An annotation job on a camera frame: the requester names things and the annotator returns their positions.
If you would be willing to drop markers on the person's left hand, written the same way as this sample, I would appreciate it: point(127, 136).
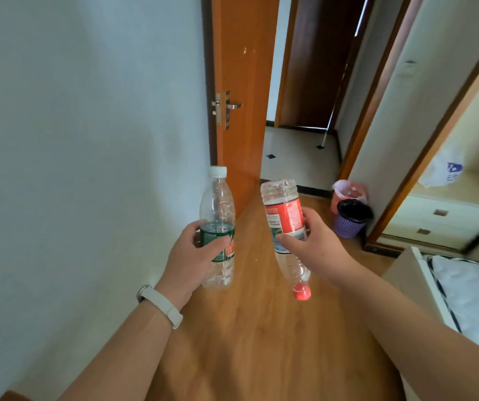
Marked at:
point(183, 263)

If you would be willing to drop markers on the person's right hand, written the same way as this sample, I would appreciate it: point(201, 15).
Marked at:
point(321, 250)

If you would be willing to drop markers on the person's right thumb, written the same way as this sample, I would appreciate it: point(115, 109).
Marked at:
point(291, 243)

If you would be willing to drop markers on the person's left thumb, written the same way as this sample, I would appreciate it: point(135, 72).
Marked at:
point(214, 247)

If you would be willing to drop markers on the green label plastic bottle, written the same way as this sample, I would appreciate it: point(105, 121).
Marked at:
point(217, 229)

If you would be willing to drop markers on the red label plastic bottle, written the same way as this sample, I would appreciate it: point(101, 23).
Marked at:
point(283, 221)

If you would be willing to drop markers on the person's left forearm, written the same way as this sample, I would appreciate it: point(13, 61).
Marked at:
point(122, 354)

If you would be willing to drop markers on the person's right forearm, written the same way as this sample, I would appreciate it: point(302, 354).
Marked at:
point(415, 342)

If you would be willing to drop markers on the purple waste bin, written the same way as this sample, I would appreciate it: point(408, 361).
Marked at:
point(352, 219)

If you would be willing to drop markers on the pink waste bin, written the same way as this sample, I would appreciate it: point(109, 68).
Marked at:
point(348, 192)

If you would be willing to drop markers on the white wristband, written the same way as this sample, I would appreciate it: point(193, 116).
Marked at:
point(162, 304)

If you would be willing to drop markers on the orange wooden door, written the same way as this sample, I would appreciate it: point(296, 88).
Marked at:
point(243, 100)

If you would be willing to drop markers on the white drawer unit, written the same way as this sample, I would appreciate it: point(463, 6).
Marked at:
point(444, 221)

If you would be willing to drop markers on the white plastic bag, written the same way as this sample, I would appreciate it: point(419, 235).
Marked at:
point(446, 169)

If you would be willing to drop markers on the long thin stick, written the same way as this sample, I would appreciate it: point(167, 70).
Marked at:
point(344, 75)

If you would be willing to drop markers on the bed with white mattress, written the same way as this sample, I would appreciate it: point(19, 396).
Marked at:
point(456, 304)

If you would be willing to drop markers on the wardrobe with sliding doors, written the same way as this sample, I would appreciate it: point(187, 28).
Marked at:
point(436, 133)

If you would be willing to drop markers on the dark brown wooden door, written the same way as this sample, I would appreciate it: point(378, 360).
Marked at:
point(323, 62)

